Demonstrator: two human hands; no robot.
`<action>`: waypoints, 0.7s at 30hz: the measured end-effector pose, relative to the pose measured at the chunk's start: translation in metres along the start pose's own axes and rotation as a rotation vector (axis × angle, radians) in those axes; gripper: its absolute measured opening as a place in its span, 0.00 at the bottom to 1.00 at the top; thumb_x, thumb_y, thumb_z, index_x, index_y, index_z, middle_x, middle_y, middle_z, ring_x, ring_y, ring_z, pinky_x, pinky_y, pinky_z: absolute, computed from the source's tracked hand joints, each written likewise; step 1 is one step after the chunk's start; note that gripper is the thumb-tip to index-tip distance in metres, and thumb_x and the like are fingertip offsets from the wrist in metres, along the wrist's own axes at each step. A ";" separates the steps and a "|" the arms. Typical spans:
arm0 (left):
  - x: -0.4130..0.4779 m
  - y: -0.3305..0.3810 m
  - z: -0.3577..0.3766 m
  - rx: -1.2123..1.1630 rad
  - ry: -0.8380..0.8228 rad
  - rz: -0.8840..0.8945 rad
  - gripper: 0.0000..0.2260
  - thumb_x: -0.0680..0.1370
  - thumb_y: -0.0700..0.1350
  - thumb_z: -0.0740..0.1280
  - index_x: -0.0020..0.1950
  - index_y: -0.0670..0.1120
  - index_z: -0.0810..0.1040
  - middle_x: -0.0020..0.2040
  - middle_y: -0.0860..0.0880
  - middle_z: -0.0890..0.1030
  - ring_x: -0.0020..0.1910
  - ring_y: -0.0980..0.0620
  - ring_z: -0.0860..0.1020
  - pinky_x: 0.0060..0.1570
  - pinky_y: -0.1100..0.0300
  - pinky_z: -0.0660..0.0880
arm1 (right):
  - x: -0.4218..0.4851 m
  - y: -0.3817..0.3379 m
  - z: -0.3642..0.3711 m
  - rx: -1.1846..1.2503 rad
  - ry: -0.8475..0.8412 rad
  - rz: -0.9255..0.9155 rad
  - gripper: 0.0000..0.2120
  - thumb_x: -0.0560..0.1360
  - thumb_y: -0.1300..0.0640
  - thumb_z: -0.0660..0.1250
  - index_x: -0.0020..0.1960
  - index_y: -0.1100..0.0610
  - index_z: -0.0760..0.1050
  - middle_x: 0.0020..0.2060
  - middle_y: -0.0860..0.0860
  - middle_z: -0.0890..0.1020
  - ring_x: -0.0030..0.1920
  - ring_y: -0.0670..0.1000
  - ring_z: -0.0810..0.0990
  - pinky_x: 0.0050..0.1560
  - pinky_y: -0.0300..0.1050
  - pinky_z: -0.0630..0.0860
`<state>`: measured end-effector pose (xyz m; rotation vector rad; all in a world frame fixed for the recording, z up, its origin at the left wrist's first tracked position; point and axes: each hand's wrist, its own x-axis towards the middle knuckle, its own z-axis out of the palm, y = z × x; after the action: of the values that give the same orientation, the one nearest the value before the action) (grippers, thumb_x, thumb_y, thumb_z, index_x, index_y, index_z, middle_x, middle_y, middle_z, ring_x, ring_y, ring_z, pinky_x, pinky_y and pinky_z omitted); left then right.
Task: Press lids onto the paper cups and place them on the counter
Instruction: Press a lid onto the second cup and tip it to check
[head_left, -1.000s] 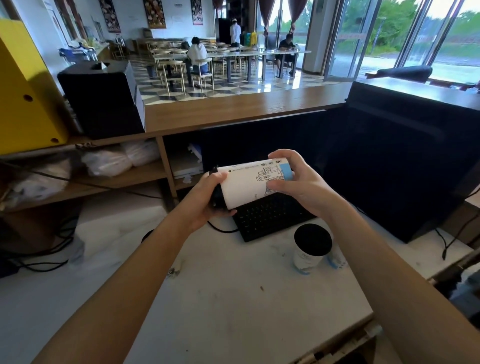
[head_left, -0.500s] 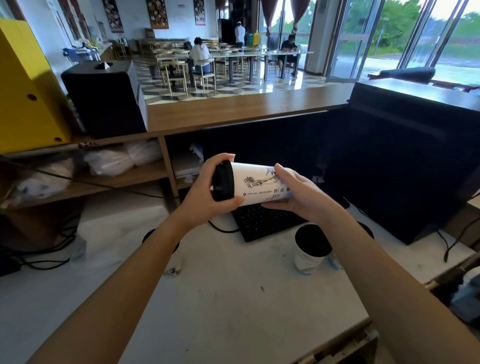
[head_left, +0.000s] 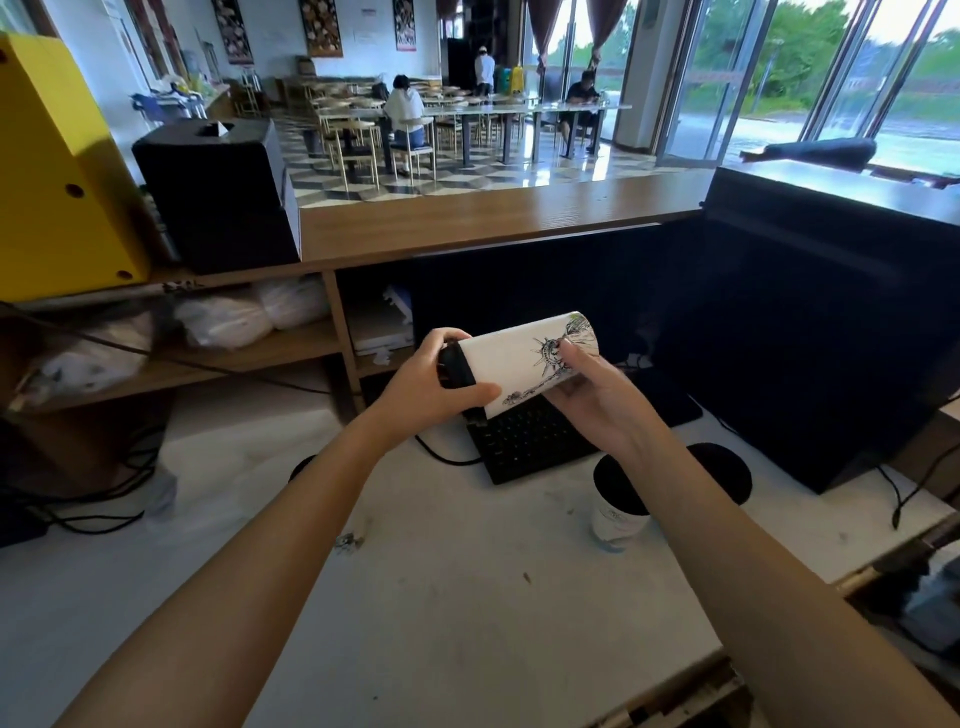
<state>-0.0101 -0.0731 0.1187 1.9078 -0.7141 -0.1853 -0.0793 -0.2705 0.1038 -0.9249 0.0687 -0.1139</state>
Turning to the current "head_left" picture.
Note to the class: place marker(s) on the person's left hand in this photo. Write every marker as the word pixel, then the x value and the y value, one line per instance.
pixel 409 394

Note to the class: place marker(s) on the person's right hand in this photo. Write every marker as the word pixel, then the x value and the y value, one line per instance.
pixel 604 409

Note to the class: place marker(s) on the person's right thumb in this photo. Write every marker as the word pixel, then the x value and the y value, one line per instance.
pixel 574 358

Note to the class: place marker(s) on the person's left thumb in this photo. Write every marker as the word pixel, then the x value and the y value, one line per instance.
pixel 472 395

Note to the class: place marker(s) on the black cup lid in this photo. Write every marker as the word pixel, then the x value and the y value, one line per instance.
pixel 451 367

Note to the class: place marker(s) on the white paper cup with drawing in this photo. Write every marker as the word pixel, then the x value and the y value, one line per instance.
pixel 517 360

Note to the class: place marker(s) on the person's right forearm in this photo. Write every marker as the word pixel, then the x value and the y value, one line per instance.
pixel 757 592

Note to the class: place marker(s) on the person's left forearm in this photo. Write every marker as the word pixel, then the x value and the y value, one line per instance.
pixel 247 585

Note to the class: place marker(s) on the black keyboard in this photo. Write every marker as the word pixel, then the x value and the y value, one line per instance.
pixel 536 439

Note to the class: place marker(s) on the stack of white papers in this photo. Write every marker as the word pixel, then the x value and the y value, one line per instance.
pixel 379 326

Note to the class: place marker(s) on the white cup with black lid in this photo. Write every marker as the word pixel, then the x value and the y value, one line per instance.
pixel 611 514

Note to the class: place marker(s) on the wooden counter top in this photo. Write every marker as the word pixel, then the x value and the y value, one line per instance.
pixel 487 214

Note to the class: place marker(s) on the black round lid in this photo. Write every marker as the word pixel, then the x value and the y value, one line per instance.
pixel 724 469

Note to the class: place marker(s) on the white plastic bag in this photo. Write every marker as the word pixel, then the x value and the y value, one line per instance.
pixel 86 360
pixel 221 319
pixel 296 300

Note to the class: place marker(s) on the black computer monitor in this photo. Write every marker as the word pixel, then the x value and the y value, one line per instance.
pixel 795 322

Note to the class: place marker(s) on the wooden shelf unit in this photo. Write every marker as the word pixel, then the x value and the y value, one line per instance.
pixel 247 349

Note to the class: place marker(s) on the long dining table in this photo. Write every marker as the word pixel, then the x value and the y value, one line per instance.
pixel 480 112

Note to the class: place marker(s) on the group of wooden chairs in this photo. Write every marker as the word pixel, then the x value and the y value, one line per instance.
pixel 375 142

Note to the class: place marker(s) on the glass sliding door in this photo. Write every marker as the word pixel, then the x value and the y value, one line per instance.
pixel 712 75

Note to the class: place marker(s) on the dark cushion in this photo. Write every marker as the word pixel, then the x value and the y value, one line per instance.
pixel 814 152

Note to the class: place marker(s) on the black box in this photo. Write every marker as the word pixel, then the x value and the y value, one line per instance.
pixel 217 195

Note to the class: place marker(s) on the dark red curtain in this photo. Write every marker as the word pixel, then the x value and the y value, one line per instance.
pixel 541 26
pixel 604 26

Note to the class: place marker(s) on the yellow box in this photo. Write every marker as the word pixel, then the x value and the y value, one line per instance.
pixel 56 187

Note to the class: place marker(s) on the patterned wall hanging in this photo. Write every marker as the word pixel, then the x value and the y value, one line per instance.
pixel 232 30
pixel 405 24
pixel 321 26

